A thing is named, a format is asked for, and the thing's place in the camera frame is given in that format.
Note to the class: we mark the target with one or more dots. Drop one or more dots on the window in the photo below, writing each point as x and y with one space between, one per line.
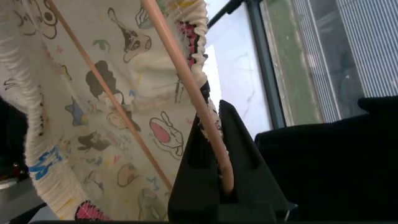
270 77

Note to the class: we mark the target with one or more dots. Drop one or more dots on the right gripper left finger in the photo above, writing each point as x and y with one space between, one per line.
192 193

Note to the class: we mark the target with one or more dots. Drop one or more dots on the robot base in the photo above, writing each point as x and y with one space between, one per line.
12 140

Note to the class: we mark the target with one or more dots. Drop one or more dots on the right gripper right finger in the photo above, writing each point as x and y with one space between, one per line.
255 186

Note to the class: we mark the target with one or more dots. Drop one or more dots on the black garment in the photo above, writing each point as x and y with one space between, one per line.
326 168

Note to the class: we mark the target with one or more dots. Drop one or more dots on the cream printed garment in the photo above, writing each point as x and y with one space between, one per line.
93 124

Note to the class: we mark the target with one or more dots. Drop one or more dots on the pink clothes hanger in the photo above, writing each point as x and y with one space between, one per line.
183 74

